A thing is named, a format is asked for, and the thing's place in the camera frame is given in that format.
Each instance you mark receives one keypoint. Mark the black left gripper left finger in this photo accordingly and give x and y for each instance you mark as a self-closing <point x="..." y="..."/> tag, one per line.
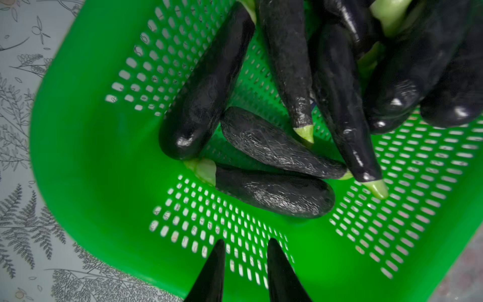
<point x="209" y="284"/>

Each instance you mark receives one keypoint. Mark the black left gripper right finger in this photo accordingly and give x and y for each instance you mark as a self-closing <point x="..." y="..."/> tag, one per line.
<point x="284" y="284"/>

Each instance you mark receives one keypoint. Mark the large eggplant front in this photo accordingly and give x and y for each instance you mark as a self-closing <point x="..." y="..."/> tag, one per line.
<point x="292" y="195"/>

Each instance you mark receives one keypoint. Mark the long eggplant centre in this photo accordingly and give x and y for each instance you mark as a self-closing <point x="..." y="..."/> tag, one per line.
<point x="337" y="93"/>

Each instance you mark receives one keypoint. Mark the floral patterned table mat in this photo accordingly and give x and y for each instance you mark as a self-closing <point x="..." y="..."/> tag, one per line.
<point x="39" y="261"/>

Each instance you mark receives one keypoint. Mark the green plastic basket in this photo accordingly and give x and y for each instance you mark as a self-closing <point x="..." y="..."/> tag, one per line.
<point x="99" y="167"/>

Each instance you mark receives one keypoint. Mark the small eggplant at basket wall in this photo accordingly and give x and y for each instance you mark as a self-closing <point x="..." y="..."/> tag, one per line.
<point x="196" y="112"/>

